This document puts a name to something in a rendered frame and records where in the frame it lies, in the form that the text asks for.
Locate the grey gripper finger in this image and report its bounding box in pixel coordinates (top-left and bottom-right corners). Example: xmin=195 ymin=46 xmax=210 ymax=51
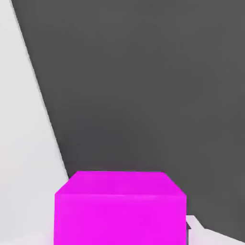
xmin=186 ymin=215 xmax=245 ymax=245

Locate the small magenta cube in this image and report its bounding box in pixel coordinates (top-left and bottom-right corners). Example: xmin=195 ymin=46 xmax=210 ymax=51
xmin=54 ymin=170 xmax=187 ymax=245

